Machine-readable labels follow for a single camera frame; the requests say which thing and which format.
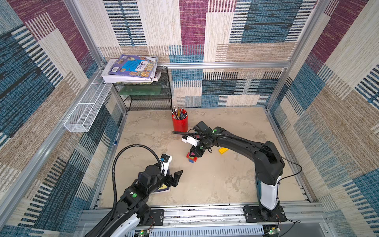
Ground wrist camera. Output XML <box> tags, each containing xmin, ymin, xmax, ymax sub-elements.
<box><xmin>160</xmin><ymin>154</ymin><xmax>173</xmax><ymax>176</ymax></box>
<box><xmin>182</xmin><ymin>135</ymin><xmax>199</xmax><ymax>147</ymax></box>

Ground red pencil cup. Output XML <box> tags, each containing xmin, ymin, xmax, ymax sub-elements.
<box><xmin>172</xmin><ymin>117</ymin><xmax>189</xmax><ymax>132</ymax></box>

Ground stack of books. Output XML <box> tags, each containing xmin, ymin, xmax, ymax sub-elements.
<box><xmin>101</xmin><ymin>54</ymin><xmax>161</xmax><ymax>84</ymax></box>

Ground green tray on shelf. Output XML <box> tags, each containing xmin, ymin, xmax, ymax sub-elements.
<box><xmin>119</xmin><ymin>85</ymin><xmax>162</xmax><ymax>96</ymax></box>

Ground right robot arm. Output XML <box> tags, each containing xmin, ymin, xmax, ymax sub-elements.
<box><xmin>182</xmin><ymin>121</ymin><xmax>285</xmax><ymax>215</ymax></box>

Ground pencils in cup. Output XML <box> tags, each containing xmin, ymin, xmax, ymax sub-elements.
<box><xmin>171</xmin><ymin>107</ymin><xmax>188</xmax><ymax>120</ymax></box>

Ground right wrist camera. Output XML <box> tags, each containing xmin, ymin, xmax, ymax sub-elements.
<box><xmin>182</xmin><ymin>135</ymin><xmax>199</xmax><ymax>147</ymax></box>

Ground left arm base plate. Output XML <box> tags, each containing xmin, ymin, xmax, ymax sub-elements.
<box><xmin>137</xmin><ymin>209</ymin><xmax>164</xmax><ymax>227</ymax></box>

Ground black wire shelf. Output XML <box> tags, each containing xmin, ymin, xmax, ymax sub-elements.
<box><xmin>114</xmin><ymin>67</ymin><xmax>172</xmax><ymax>111</ymax></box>

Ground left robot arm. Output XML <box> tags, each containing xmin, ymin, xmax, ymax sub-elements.
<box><xmin>86</xmin><ymin>165</ymin><xmax>183</xmax><ymax>237</ymax></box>

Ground white wire basket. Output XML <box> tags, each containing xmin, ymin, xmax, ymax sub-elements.
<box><xmin>64</xmin><ymin>83</ymin><xmax>112</xmax><ymax>132</ymax></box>

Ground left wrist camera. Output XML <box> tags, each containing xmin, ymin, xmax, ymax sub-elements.
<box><xmin>160</xmin><ymin>154</ymin><xmax>173</xmax><ymax>176</ymax></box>

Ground dark blue notebook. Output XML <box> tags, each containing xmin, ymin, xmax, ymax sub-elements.
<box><xmin>154</xmin><ymin>184</ymin><xmax>170</xmax><ymax>194</ymax></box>

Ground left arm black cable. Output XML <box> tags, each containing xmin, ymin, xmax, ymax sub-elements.
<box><xmin>97</xmin><ymin>144</ymin><xmax>162</xmax><ymax>235</ymax></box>

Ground yellow lego brick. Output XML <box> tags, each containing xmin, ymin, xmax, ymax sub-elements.
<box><xmin>219</xmin><ymin>148</ymin><xmax>229</xmax><ymax>154</ymax></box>

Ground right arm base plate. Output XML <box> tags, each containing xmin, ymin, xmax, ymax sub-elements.
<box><xmin>243</xmin><ymin>205</ymin><xmax>287</xmax><ymax>223</ymax></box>

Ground red lego brick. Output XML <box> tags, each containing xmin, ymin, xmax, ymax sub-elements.
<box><xmin>187</xmin><ymin>152</ymin><xmax>198</xmax><ymax>162</ymax></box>

